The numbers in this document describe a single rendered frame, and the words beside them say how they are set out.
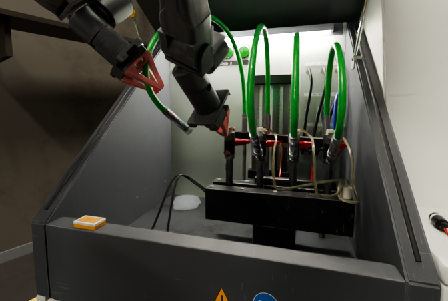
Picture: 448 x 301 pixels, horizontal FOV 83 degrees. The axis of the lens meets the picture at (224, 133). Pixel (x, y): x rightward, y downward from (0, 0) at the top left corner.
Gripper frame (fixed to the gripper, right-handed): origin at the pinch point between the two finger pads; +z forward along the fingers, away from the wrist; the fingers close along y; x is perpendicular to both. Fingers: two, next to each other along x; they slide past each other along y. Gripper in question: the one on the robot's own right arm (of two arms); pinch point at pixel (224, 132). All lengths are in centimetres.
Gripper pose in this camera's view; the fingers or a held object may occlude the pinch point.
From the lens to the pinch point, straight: 60.4
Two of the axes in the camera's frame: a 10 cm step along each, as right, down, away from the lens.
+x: -8.6, -0.4, 5.1
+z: 3.7, 6.4, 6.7
